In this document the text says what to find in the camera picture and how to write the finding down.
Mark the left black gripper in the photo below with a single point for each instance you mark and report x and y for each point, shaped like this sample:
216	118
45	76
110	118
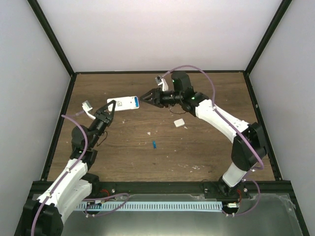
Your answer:
104	116

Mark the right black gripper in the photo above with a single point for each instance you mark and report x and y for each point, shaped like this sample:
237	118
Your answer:
157	98

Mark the white remote control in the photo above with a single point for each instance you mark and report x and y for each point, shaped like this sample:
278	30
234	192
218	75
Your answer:
124	103

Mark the white battery cover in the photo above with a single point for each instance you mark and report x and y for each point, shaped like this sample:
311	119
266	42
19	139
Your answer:
179	122

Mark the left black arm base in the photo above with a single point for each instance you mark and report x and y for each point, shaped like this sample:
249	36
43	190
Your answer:
101	189

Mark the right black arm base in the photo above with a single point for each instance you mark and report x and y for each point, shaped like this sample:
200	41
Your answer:
218	190

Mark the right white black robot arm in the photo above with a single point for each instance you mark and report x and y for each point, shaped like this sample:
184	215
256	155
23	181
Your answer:
249	144

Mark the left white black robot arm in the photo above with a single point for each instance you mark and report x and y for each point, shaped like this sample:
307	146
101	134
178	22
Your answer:
47	214

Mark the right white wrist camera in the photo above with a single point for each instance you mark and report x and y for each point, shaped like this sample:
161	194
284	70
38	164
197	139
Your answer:
161	83

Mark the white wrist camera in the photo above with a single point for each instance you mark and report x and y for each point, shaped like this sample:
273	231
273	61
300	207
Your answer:
161	83
86	106

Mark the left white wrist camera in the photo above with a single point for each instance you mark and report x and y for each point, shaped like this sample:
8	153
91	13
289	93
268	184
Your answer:
86	106

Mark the light blue slotted cable duct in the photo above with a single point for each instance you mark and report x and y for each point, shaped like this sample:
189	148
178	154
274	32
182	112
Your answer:
159	206

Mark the black aluminium frame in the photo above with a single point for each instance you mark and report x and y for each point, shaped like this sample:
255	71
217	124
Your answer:
279	185

